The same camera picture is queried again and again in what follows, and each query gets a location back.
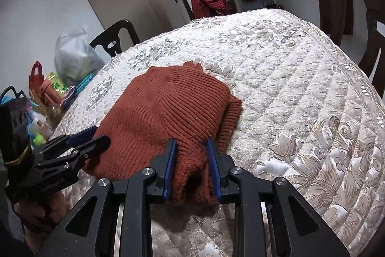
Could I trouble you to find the red gift bag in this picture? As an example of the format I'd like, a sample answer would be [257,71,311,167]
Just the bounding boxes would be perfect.
[28,61,46,95]

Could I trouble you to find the pink box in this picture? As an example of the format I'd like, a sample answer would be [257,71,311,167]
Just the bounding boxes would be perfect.
[40,81,66,105]

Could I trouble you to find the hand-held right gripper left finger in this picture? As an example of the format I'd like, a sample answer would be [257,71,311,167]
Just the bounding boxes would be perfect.
[39,138,178,257]

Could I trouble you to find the dark chair with red garment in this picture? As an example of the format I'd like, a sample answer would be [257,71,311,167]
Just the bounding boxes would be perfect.
[181,0,238,21]

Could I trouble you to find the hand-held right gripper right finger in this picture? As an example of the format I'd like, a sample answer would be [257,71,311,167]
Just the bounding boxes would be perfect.
[205,139,351,257]

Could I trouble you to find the person's left forearm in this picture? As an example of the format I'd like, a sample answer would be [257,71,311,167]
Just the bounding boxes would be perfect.
[0,209,35,257]

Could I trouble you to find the brown wooden chair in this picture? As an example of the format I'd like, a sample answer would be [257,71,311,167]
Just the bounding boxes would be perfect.
[320,0,385,86]

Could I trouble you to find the white quilted floral tablecloth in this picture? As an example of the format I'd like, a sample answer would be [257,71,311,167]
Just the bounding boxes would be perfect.
[50,8,385,257]

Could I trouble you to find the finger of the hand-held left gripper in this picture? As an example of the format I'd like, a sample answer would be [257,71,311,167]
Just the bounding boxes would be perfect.
[33,135,111,174]
[38,125,100,156]

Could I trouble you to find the small green bottle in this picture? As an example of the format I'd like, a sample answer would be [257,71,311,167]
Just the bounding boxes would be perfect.
[32,133,48,146]

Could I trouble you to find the person's left hand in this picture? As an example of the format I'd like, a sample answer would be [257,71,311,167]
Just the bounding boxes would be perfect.
[13,189,72,234]

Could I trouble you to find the white plastic bag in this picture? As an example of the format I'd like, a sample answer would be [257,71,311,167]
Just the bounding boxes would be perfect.
[54,28,106,87]

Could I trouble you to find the green yellow patterned box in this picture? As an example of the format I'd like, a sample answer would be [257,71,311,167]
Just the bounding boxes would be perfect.
[45,72,70,95]

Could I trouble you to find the rust knit sweater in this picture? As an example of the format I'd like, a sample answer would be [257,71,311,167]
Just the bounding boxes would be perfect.
[83,61,244,206]

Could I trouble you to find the black wooden chair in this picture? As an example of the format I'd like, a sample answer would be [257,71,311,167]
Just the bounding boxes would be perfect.
[89,20,141,58]

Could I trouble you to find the teal woven item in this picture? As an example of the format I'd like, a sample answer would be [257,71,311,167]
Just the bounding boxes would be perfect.
[73,72,97,92]

